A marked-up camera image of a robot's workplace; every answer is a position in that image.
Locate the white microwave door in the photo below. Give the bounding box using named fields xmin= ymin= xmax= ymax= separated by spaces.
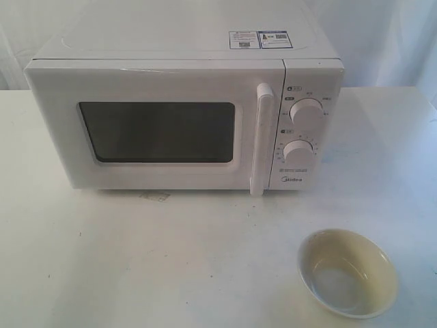
xmin=25 ymin=59 xmax=285 ymax=195

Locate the cream ceramic bowl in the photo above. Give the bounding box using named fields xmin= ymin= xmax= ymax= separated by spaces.
xmin=297 ymin=229 xmax=399 ymax=319

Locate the white microwave oven body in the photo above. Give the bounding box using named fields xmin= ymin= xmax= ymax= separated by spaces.
xmin=31 ymin=24 xmax=344 ymax=191

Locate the clear tape patch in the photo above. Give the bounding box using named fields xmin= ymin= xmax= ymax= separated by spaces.
xmin=139 ymin=191 xmax=171 ymax=202

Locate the lower white control knob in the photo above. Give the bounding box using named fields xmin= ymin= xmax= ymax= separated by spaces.
xmin=283 ymin=139 xmax=313 ymax=165

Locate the white control knob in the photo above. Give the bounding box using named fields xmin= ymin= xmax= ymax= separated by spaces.
xmin=283 ymin=139 xmax=313 ymax=165
xmin=290 ymin=98 xmax=324 ymax=125

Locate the upper white control knob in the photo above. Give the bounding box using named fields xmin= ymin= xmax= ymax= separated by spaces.
xmin=290 ymin=98 xmax=324 ymax=125

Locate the blue warning sticker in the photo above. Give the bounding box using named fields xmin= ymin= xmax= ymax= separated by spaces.
xmin=229 ymin=31 xmax=293 ymax=49

